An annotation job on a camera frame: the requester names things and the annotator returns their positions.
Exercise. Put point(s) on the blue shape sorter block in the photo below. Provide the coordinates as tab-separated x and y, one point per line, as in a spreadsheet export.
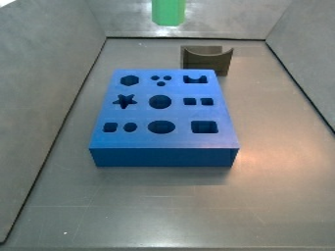
164	119

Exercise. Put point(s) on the dark curved cradle block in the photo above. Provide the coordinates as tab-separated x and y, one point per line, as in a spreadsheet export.
205	58

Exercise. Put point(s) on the green hexagon prism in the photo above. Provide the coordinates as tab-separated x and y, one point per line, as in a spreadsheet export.
168	12

